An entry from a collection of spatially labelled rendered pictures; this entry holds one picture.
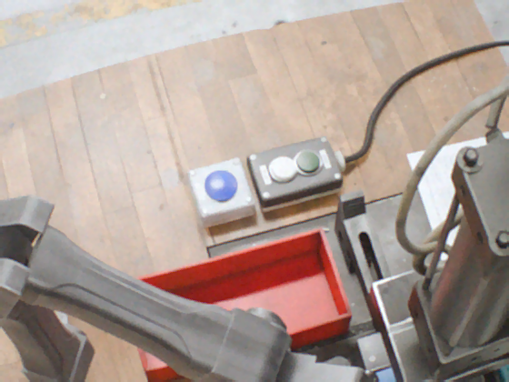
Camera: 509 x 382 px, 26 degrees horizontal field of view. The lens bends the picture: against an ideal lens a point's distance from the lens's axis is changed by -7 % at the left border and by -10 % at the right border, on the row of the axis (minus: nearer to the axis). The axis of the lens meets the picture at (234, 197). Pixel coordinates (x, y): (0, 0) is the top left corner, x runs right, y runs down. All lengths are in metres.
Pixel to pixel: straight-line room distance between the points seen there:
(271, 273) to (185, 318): 0.45
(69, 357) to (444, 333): 0.42
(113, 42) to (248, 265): 1.37
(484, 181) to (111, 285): 0.34
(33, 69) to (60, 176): 1.21
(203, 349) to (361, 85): 0.67
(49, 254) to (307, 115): 0.65
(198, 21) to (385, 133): 1.26
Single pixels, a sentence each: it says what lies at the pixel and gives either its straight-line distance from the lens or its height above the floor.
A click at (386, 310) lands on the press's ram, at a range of 1.18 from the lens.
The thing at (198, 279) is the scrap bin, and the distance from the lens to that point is 1.43.
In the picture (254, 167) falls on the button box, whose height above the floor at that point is 0.93.
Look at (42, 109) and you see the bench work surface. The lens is 1.58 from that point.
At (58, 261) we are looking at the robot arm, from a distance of 0.98.
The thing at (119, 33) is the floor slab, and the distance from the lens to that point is 2.75.
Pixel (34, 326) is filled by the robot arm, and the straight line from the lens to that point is 1.13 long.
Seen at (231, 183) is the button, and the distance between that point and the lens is 1.46.
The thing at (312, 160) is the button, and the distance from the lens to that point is 1.48.
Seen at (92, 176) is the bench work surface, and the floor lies 0.90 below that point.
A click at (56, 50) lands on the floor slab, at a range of 2.74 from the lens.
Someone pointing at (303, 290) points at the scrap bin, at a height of 0.90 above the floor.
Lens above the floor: 2.23
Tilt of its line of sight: 63 degrees down
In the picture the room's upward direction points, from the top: straight up
